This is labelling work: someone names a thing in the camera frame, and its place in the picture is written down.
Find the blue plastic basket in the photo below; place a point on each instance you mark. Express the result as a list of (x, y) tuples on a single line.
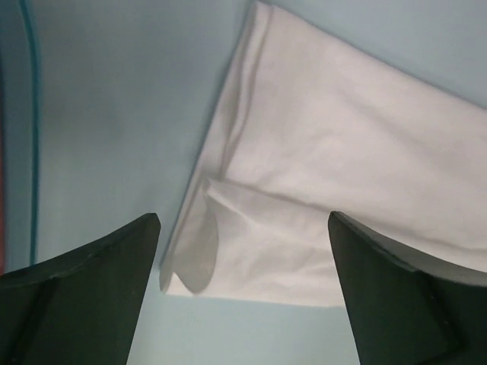
[(20, 116)]

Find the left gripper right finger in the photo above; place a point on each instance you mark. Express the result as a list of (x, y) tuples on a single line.
[(406, 306)]

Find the white printed t shirt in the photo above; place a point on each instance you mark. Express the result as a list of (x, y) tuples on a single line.
[(305, 125)]

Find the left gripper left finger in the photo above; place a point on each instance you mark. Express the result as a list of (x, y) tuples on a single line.
[(81, 307)]

